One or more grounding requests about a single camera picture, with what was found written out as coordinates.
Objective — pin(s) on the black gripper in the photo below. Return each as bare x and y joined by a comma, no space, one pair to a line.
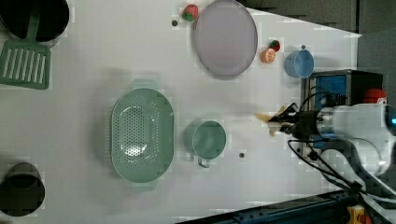
304,126

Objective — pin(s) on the peeled toy banana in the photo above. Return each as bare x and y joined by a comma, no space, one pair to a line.
273,126

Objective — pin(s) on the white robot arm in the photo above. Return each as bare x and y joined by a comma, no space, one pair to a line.
351,145

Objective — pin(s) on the grey round plate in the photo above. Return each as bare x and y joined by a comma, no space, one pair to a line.
226,38

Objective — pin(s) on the red toy strawberry near plate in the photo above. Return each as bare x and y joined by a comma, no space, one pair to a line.
190,13

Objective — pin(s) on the toy kitchen stove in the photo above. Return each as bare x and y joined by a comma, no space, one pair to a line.
339,87

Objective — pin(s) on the blue cup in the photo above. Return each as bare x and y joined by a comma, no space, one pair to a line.
300,63

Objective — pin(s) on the orange slice toy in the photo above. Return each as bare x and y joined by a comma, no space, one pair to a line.
268,55

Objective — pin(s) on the red toy strawberry near orange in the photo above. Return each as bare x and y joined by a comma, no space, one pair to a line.
275,45

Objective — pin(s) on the green measuring cup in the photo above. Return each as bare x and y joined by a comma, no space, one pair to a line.
206,140

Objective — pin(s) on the red emergency stop button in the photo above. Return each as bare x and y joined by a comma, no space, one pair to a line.
375,96

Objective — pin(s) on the green colander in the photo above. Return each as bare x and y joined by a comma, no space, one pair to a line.
142,138

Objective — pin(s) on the green slotted spatula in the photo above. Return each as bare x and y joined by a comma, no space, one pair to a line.
25,63

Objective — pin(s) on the dark cylindrical container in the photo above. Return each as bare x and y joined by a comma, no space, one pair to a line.
22,190

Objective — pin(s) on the black pot top left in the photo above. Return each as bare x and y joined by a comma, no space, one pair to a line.
50,17

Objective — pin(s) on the blue metal frame rail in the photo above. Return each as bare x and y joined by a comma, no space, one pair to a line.
326,208

